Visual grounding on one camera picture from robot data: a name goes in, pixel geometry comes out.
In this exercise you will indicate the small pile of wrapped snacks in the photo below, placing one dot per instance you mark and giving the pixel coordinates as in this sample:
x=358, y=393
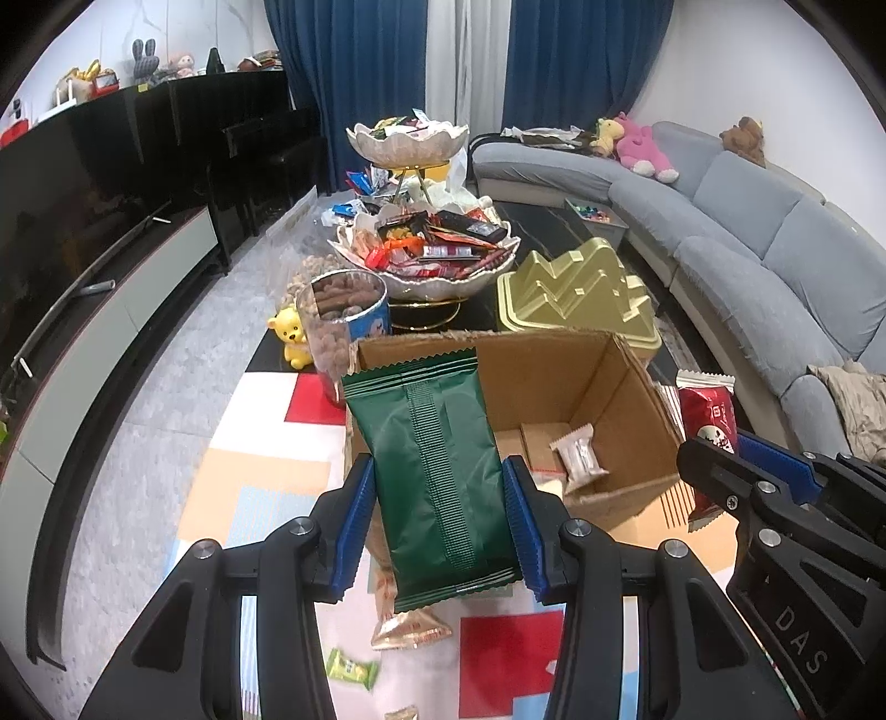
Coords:
x=408, y=128

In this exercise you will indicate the two-tier white bowl stand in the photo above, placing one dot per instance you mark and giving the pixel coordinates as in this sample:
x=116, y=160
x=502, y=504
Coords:
x=408, y=149

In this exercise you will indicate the black television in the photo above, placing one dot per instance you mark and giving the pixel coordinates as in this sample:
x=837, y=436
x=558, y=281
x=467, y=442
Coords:
x=69, y=208

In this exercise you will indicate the clear jar of nuts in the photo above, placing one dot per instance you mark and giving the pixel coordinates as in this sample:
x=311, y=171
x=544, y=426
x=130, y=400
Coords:
x=304, y=273

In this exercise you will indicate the blue curtain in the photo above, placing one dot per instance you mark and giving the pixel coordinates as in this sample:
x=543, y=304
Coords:
x=346, y=69
x=588, y=62

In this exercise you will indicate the brown plush toy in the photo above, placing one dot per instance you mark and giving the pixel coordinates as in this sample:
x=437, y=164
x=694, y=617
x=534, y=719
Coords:
x=746, y=138

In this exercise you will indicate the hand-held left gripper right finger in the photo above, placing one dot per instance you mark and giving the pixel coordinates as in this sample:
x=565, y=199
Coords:
x=522, y=526

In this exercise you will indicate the grey television cabinet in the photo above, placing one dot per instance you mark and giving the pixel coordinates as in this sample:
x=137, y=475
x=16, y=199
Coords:
x=104, y=346

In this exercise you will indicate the grey remote control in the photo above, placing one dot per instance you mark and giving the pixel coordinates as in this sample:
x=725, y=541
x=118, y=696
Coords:
x=97, y=287

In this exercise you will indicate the pink plush toy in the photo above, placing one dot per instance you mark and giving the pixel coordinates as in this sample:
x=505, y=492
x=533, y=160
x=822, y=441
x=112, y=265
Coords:
x=640, y=145

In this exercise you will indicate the dark green snack packet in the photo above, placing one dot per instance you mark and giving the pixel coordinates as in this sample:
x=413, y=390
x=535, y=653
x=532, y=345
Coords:
x=436, y=471

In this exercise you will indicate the grey sofa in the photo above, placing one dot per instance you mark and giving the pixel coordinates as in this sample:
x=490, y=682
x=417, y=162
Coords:
x=727, y=208

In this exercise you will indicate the grey storage bin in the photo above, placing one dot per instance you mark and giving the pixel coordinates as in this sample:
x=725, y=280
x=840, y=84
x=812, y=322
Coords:
x=599, y=225

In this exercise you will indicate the clothes heap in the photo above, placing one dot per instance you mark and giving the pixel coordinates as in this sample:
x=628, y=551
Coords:
x=547, y=136

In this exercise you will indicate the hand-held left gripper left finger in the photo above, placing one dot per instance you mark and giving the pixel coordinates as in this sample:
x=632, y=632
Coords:
x=353, y=526

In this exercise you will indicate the large pile of wrapped snacks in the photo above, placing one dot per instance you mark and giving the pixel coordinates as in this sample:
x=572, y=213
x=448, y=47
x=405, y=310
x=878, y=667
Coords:
x=429, y=242

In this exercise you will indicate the grey rabbit plush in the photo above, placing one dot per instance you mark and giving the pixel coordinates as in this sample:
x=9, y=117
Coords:
x=145, y=66

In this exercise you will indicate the pink doll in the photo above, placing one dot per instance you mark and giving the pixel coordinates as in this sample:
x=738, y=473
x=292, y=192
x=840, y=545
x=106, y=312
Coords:
x=183, y=66

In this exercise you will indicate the gold mountain-lid container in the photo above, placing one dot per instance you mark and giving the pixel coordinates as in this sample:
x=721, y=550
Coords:
x=574, y=291

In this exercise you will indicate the red snack packet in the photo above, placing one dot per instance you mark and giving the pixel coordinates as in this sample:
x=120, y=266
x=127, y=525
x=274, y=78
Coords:
x=706, y=408

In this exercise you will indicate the grey patterned rug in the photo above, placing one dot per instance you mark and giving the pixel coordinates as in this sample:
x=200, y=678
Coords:
x=692, y=346

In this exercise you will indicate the white curtain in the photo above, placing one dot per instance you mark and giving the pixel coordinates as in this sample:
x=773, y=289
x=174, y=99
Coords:
x=471, y=62

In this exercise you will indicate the beige jacket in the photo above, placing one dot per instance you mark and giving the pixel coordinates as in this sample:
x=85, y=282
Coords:
x=858, y=408

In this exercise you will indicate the clear jar with blue label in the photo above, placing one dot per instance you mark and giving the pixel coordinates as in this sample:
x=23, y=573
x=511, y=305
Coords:
x=346, y=318

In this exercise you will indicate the silver snack packet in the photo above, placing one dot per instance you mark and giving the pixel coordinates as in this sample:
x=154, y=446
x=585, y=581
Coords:
x=581, y=457

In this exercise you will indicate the light green candy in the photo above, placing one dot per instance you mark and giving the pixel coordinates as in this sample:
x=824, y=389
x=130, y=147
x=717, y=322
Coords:
x=353, y=668

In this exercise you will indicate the yellow plush toy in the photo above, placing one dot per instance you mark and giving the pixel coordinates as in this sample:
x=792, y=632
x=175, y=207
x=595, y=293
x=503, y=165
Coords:
x=603, y=135

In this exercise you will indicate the gold snack packet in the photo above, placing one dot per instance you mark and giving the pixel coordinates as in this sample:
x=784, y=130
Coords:
x=412, y=630

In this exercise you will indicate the brown cardboard box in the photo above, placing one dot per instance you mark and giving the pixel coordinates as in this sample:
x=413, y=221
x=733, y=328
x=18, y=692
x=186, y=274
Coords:
x=540, y=374

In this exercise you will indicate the colourful checked tablecloth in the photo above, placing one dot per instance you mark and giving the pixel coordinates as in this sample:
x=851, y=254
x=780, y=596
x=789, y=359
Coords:
x=263, y=471

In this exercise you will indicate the yellow bear figure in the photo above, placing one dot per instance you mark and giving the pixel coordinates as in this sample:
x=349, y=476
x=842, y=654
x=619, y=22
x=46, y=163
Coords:
x=292, y=339

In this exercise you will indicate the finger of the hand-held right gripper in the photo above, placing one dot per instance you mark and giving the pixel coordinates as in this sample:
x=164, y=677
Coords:
x=720, y=478
x=779, y=467

